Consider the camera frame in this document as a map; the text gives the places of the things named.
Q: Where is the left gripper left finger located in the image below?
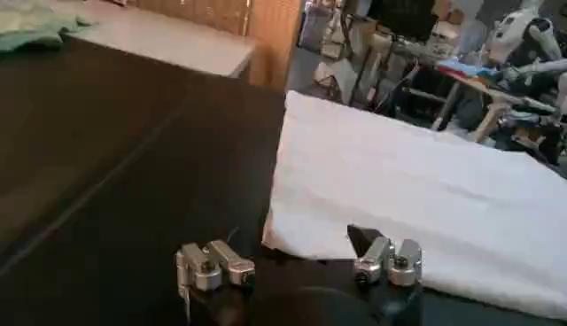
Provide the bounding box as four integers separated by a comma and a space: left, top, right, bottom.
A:
175, 226, 257, 299

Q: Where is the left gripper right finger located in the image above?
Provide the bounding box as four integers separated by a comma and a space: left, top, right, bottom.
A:
346, 224, 423, 288

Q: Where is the white cloth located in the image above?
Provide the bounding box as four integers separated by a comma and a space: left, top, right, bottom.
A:
261, 89, 567, 321

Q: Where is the white photo softbox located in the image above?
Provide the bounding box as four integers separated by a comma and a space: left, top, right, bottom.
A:
313, 57, 358, 104

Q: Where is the desk with white legs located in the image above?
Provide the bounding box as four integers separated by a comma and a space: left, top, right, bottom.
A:
431, 61, 560, 144

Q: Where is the colourful folded cloth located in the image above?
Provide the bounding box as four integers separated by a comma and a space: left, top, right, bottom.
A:
436, 59, 493, 82

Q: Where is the white side table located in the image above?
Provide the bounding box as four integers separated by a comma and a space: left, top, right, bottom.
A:
48, 0, 258, 79

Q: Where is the wooden lattice partition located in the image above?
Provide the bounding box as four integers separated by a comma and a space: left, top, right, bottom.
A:
128, 0, 305, 93

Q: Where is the white humanoid robot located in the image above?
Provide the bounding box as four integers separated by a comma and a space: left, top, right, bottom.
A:
485, 0, 567, 116

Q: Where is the pale green cloth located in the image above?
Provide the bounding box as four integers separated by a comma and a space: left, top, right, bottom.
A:
0, 0, 97, 53

